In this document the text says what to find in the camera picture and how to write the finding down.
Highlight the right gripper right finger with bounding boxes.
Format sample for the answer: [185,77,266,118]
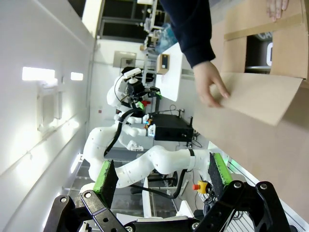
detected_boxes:
[200,152,292,232]

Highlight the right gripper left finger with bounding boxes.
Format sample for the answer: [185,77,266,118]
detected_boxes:
[43,159,128,232]

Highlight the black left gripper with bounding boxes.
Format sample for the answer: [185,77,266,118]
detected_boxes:
[126,81,162,111]

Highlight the brown cardboard box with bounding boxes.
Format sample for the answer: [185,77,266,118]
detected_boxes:
[209,0,309,127]

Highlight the person's left forearm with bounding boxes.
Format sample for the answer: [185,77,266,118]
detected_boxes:
[159,0,216,69]

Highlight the black gift box white lettering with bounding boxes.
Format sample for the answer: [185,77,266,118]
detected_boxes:
[245,31,274,73]

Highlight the person's left hand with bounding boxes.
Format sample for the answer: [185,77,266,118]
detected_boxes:
[192,60,231,109]

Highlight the person's right hand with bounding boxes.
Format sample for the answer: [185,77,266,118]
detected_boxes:
[267,0,290,23]

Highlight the yellow red emergency stop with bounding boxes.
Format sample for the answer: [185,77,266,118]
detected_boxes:
[192,180,209,194]

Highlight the black controller case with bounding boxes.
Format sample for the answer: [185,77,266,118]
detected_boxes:
[149,113,195,143]

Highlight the cardboard carton black label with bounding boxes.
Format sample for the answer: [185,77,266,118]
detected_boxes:
[156,54,170,75]

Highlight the blue plastic bag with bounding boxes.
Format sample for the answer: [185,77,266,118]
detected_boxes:
[154,23,179,55]

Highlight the white ceiling air unit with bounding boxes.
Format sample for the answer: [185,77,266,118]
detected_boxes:
[36,81,64,132]

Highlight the large ceiling light panel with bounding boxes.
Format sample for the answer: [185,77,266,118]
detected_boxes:
[22,67,56,82]

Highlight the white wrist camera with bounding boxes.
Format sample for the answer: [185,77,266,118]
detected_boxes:
[123,67,142,79]

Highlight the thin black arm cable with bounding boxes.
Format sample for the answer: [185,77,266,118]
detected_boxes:
[130,168,189,200]

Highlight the black corrugated cable hose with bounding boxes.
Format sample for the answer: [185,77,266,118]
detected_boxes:
[103,108,145,158]

